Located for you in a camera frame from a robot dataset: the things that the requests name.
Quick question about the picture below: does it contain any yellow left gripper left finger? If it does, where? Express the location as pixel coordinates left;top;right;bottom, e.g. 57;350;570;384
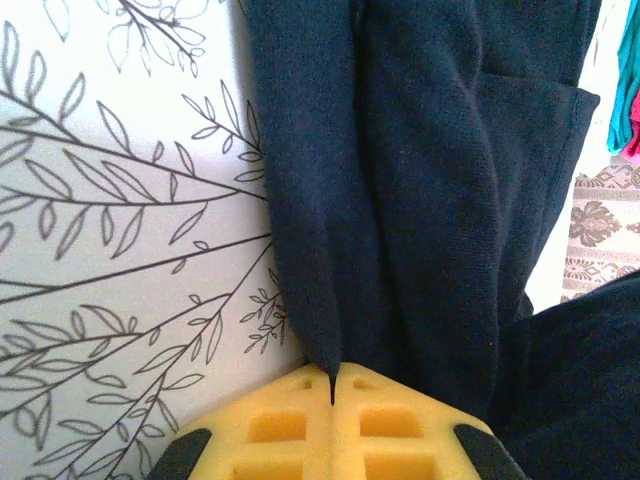
149;362;335;480

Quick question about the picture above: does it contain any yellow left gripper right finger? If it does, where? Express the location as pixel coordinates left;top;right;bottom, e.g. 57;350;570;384
332;362;529;480

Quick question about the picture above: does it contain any navy blue t-shirt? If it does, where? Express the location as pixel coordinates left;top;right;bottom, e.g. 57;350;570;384
244;0;640;480

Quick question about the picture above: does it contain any floral patterned tablecloth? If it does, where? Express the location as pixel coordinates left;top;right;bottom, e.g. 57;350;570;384
0;0;626;480

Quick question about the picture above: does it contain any pink-red t-shirt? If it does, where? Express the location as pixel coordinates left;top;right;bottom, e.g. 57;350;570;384
622;84;640;164

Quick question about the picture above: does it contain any teal t-shirt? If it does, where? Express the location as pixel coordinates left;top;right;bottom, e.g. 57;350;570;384
605;0;640;156

